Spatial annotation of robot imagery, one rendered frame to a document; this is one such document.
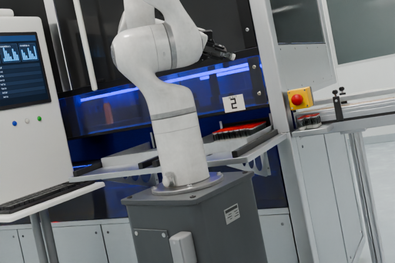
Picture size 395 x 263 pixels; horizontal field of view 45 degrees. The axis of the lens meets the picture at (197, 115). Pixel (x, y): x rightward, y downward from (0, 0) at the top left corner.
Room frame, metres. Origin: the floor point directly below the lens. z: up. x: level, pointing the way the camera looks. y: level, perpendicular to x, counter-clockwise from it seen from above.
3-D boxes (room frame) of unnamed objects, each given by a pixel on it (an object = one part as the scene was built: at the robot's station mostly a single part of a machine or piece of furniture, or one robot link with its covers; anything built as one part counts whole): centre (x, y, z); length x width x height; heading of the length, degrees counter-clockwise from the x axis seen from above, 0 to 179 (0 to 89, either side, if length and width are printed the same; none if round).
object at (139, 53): (1.24, 0.09, 1.16); 0.19 x 0.12 x 0.24; 102
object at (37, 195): (1.84, 0.64, 0.82); 0.40 x 0.14 x 0.02; 144
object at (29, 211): (1.86, 0.67, 0.79); 0.45 x 0.28 x 0.03; 144
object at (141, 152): (1.91, 0.20, 0.90); 0.34 x 0.26 x 0.04; 152
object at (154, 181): (1.88, 0.31, 0.80); 0.34 x 0.03 x 0.13; 152
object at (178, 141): (1.24, 0.06, 0.95); 0.19 x 0.19 x 0.18
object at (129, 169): (1.77, 0.08, 0.87); 0.70 x 0.48 x 0.02; 62
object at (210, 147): (1.75, -0.10, 0.90); 0.34 x 0.26 x 0.04; 152
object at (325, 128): (1.77, -0.41, 0.87); 0.14 x 0.13 x 0.02; 152
